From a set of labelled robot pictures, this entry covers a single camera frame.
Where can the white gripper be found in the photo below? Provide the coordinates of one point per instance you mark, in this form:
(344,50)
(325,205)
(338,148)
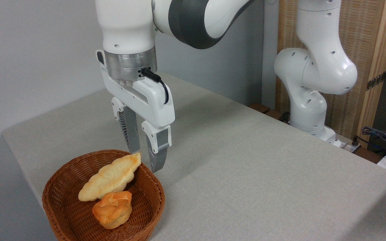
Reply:
(152,103)

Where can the long pale bread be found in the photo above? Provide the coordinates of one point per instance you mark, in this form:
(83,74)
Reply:
(112,177)

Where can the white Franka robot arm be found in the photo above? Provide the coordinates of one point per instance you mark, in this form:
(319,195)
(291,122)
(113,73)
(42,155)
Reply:
(126,26)

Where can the round braided orange bread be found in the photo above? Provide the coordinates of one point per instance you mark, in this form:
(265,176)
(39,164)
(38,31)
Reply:
(112,211)

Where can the brown wicker basket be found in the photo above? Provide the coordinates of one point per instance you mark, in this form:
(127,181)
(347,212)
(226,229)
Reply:
(69,214)

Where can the black metal hinge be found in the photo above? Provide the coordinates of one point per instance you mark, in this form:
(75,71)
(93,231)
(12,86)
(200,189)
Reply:
(376,80)

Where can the wooden rattan screen panel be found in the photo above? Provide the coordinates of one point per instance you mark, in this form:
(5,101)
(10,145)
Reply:
(364,33)

